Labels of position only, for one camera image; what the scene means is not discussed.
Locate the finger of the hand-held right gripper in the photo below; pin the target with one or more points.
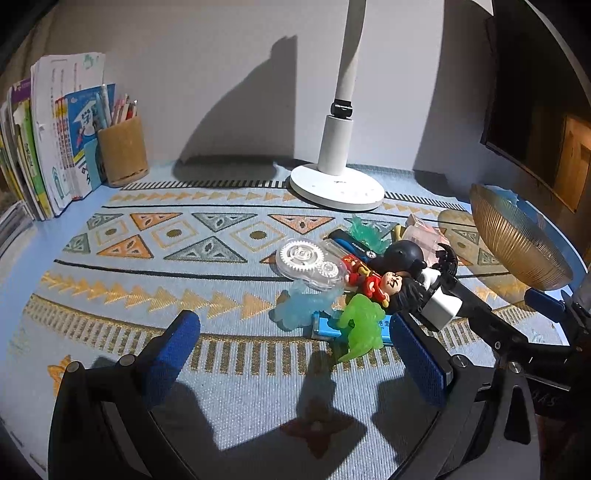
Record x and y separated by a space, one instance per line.
485 323
545 305

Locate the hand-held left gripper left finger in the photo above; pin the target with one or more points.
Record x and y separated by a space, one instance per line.
173 350

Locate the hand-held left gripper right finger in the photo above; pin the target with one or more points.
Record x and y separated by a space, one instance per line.
422 364

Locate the white charger cube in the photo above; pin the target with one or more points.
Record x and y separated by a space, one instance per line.
441 311

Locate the green translucent dinosaur toy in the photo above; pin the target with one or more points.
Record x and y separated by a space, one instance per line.
362 330

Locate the black claw hair clip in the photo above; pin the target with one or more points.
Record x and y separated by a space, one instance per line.
448 261

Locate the amber ribbed glass bowl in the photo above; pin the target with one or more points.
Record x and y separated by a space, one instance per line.
517 235

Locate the red-clothed black-haired figurine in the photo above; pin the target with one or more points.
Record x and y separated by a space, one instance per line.
374 286

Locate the blue box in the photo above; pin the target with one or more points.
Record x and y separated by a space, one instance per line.
323 328

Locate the pink clear plastic packet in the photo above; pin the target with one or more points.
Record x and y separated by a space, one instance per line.
422 237

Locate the black round figurine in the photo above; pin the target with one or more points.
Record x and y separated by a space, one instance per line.
401 256

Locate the blue translucent dinosaur toy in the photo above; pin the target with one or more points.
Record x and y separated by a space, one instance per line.
300 307

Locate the teal translucent toy figure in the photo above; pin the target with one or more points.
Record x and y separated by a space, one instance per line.
364 230

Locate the clear correction tape dispenser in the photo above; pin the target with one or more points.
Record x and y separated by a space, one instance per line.
302 261

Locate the patterned woven table mat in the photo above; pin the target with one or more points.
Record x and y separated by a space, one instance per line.
184 258

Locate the light blue cloth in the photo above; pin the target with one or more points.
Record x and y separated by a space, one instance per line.
508 193

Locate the light blue booklet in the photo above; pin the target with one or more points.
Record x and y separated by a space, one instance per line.
93 166

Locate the grey flat stack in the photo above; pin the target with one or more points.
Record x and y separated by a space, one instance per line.
14 226

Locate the wooden pen holder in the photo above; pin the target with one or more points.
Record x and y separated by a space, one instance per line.
123 154

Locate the dark framed screen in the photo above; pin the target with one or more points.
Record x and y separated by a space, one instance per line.
531 92

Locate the white desk lamp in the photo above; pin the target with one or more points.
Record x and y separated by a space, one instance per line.
337 138

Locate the row of books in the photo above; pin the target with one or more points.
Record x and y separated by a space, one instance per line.
51 138

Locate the bunch of pens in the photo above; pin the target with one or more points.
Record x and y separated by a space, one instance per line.
115 108

